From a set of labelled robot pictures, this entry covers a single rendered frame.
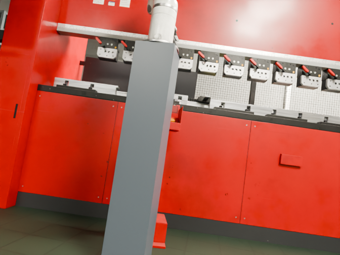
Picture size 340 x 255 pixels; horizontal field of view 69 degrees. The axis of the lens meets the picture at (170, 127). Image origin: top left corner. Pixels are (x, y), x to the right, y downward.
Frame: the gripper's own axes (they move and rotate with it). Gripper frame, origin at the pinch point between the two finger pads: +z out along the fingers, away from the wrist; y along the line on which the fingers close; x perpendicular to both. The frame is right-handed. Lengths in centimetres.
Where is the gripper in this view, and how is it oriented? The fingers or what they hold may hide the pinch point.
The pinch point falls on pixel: (174, 41)
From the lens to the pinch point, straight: 180.6
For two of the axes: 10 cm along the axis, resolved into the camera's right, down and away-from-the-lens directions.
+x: -8.9, 3.4, -3.0
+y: -2.6, 1.6, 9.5
